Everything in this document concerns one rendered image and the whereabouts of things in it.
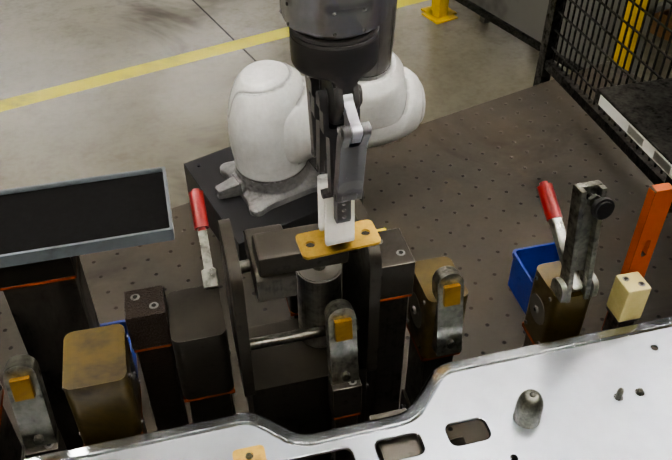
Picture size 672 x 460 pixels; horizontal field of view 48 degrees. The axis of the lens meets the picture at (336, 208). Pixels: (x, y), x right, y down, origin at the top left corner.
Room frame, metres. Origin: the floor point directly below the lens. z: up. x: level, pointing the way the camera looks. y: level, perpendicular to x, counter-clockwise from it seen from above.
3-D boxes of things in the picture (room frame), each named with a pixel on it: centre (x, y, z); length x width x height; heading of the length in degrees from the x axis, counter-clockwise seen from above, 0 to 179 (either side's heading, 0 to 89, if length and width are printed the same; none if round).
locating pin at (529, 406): (0.55, -0.23, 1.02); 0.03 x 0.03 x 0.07
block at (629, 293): (0.72, -0.40, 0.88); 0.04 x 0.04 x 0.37; 14
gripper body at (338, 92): (0.58, 0.00, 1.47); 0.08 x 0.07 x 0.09; 17
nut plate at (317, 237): (0.58, 0.00, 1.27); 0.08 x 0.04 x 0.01; 107
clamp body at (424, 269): (0.74, -0.14, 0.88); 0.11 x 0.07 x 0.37; 14
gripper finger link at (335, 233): (0.57, 0.00, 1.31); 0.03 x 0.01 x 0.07; 107
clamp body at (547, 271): (0.76, -0.31, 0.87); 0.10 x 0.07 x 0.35; 14
